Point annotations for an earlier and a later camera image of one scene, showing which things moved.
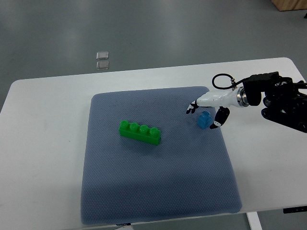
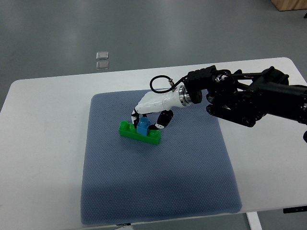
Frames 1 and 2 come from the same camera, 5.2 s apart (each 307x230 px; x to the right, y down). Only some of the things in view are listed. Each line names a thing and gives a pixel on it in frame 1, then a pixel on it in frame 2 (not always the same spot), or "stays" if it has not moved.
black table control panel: [295, 209] stays
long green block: [141, 132] stays
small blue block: [205, 120] → [142, 126]
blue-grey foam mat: [189, 173] stays
